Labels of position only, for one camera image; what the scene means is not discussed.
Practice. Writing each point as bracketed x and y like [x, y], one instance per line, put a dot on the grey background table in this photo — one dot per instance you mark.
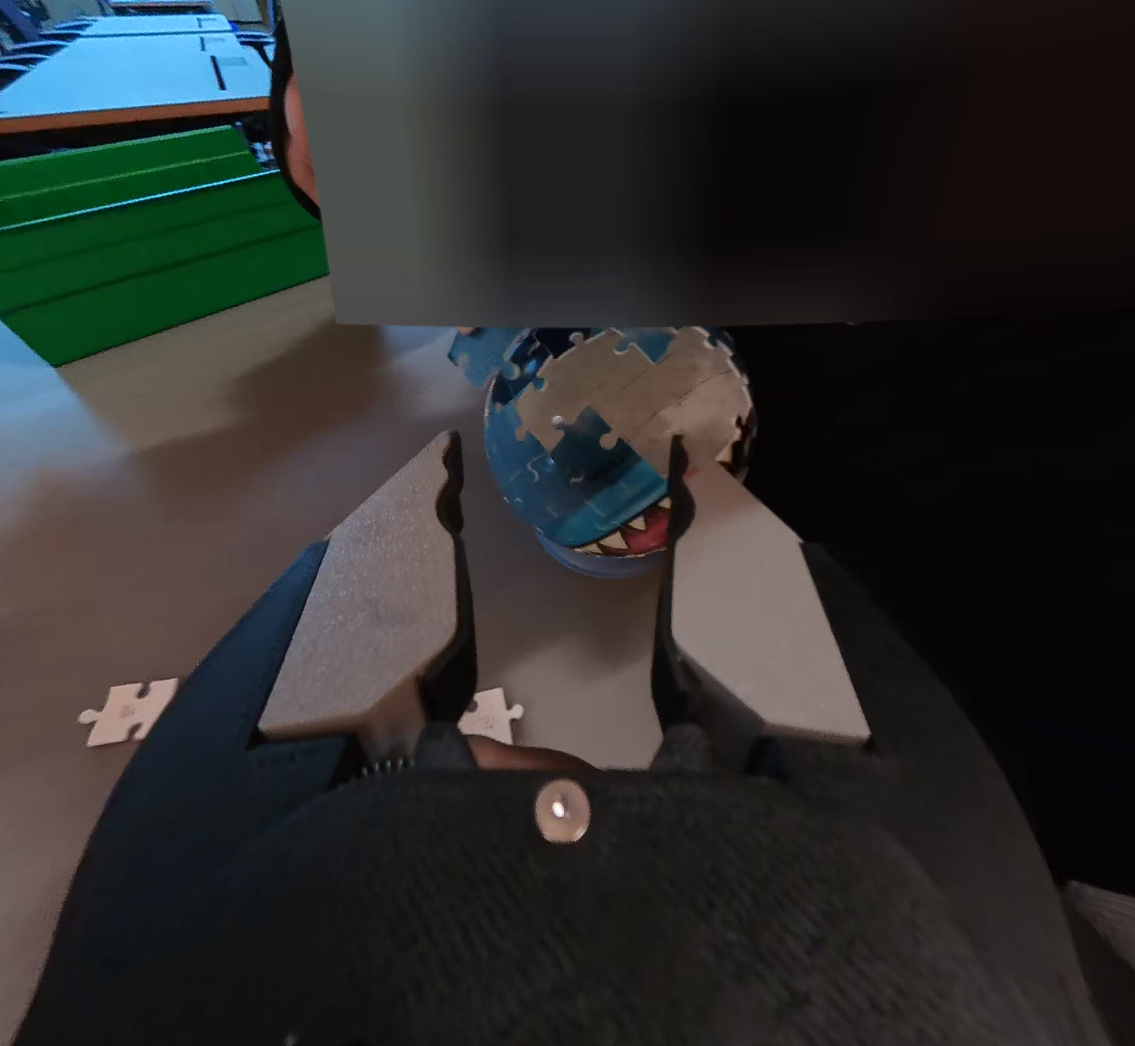
[133, 75]

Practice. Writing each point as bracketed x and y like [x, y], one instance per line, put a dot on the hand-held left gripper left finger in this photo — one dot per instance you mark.
[372, 612]

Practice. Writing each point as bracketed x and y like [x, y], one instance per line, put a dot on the green plastic bin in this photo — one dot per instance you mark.
[133, 266]

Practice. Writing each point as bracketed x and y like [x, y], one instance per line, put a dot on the blue puzzle ball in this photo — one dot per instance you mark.
[567, 479]

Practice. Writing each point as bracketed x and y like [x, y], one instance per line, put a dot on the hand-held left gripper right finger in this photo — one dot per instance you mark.
[762, 629]

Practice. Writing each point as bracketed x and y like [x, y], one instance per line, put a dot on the person's dark clothing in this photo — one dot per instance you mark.
[931, 532]

